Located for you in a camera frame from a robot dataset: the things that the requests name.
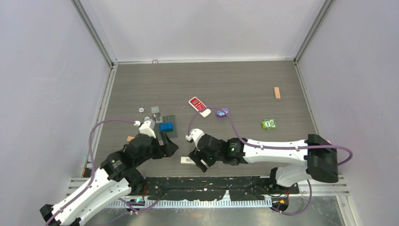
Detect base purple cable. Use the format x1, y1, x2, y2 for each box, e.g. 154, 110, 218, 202
117, 194, 166, 213
270, 179, 312, 217

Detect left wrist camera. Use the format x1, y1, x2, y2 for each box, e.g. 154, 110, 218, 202
134, 119, 156, 138

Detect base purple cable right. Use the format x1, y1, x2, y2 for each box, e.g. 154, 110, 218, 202
270, 179, 312, 217

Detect green owl eraser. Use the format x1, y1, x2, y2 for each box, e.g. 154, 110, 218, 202
261, 119, 277, 130

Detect wooden block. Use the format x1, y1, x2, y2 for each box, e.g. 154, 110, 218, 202
127, 136, 135, 142
273, 87, 281, 100

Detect white remote control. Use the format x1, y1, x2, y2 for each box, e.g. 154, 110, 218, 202
188, 97, 211, 118

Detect wooden block right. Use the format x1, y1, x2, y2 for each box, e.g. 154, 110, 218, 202
273, 87, 281, 100

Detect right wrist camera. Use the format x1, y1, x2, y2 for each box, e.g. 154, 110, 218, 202
185, 129, 205, 147

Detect purple paw eraser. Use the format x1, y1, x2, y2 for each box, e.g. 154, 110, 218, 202
216, 108, 229, 118

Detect blue lego brick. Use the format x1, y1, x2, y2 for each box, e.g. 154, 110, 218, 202
160, 122, 174, 132

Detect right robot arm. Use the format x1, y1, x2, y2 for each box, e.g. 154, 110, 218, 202
186, 129, 338, 193

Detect clear lego plate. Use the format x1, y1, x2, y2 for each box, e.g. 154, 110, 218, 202
151, 106, 159, 113

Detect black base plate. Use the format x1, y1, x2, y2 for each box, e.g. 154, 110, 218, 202
136, 176, 299, 201

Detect white black remote cover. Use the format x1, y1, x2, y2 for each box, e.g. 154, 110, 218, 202
180, 157, 195, 165

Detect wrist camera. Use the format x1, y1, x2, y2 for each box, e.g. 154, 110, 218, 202
134, 119, 156, 138
185, 129, 205, 147

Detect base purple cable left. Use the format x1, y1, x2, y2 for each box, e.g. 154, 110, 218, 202
117, 194, 166, 213

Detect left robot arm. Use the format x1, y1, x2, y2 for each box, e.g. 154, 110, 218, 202
40, 132, 179, 226

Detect wooden block left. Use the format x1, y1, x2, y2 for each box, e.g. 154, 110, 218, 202
127, 136, 135, 142

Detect grey lego baseplate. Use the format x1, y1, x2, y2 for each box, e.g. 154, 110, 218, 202
154, 115, 178, 140

